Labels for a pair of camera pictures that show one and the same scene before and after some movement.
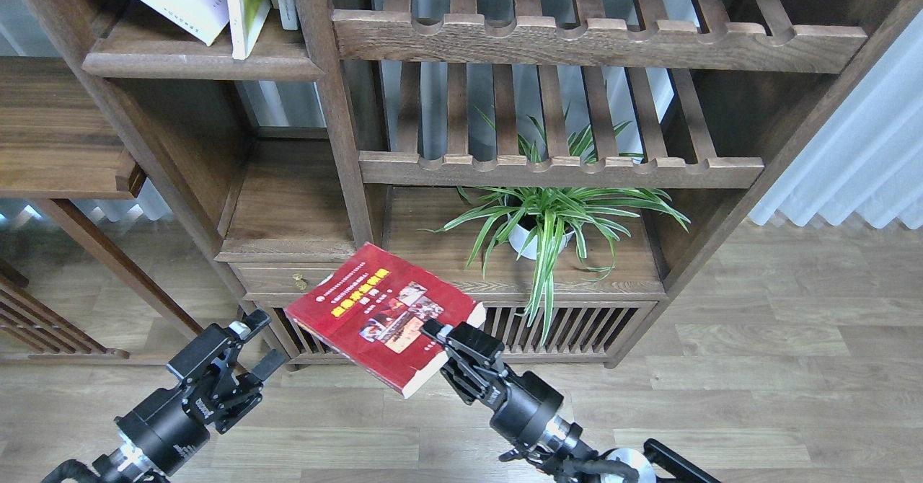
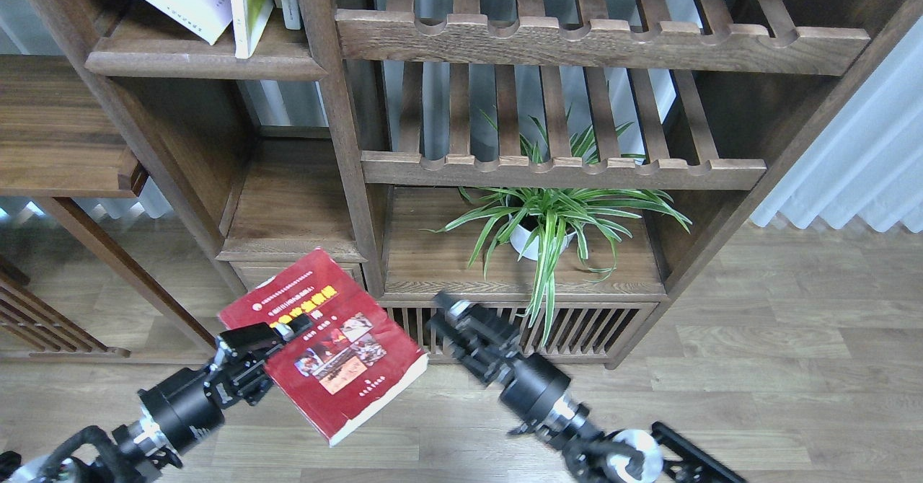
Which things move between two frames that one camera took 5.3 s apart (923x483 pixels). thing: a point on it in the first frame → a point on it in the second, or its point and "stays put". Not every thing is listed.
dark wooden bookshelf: (581, 149) stays put
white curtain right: (870, 159) stays put
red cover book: (369, 309) → (354, 360)
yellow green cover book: (247, 9) stays put
